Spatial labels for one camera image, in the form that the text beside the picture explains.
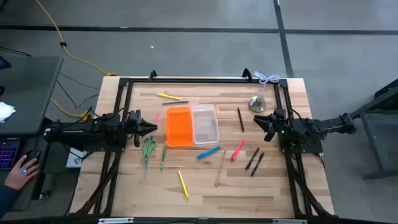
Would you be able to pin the white crumpled tissue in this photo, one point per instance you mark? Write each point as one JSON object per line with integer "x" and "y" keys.
{"x": 6, "y": 112}

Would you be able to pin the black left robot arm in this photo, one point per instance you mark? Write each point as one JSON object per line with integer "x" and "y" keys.
{"x": 77, "y": 130}

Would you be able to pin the clear plastic box orange lid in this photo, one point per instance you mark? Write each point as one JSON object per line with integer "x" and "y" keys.
{"x": 180, "y": 127}

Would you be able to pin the dark grey side table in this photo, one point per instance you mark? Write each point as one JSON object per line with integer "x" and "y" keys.
{"x": 371, "y": 140}

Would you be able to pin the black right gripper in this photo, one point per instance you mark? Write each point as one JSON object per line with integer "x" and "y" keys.
{"x": 277, "y": 121}

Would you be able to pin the black frame clamp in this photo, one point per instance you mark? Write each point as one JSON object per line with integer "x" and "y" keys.
{"x": 247, "y": 76}
{"x": 152, "y": 75}

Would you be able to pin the black aluminium table frame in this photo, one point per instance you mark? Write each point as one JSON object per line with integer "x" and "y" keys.
{"x": 202, "y": 80}

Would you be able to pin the person's forearm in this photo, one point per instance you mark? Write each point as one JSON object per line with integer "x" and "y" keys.
{"x": 7, "y": 199}

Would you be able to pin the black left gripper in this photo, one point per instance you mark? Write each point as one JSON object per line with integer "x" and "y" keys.
{"x": 134, "y": 126}

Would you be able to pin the pink highlighter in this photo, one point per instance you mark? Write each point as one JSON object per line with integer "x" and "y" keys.
{"x": 237, "y": 150}

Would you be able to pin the backlit keyboard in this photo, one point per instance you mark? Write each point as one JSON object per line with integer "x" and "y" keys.
{"x": 8, "y": 154}

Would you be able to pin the person's hand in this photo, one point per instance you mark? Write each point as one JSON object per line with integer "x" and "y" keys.
{"x": 20, "y": 175}

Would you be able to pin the desk castor wheel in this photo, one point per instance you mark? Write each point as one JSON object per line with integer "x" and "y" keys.
{"x": 45, "y": 195}

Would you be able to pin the natural wood pencil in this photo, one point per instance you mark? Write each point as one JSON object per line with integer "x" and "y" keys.
{"x": 220, "y": 169}

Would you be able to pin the black pen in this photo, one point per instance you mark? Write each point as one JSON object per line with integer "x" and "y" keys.
{"x": 241, "y": 119}
{"x": 252, "y": 158}
{"x": 257, "y": 164}

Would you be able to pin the pink pen blue tip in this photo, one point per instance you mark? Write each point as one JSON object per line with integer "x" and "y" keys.
{"x": 157, "y": 119}

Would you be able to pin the metal cylinder on round base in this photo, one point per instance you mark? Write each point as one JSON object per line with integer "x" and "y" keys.
{"x": 257, "y": 104}

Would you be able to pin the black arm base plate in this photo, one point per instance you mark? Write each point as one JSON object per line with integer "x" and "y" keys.
{"x": 102, "y": 148}
{"x": 311, "y": 149}

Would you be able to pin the dark device with light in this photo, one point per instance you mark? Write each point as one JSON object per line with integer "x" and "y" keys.
{"x": 3, "y": 63}

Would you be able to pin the green pen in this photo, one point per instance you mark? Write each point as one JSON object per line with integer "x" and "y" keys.
{"x": 163, "y": 155}

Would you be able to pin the dark grey pencil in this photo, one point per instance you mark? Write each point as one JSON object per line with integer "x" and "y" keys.
{"x": 175, "y": 102}

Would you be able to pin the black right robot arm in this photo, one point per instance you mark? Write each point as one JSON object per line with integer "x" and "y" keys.
{"x": 311, "y": 127}

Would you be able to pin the dark grey desk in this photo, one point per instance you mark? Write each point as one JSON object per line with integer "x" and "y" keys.
{"x": 31, "y": 93}

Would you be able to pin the white printed box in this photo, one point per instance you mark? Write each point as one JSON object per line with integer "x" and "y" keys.
{"x": 74, "y": 159}

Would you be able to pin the silver metal bracket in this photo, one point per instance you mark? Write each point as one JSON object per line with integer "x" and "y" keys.
{"x": 115, "y": 220}
{"x": 289, "y": 221}

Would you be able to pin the black computer mouse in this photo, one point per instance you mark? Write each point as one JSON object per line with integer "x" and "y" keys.
{"x": 32, "y": 153}

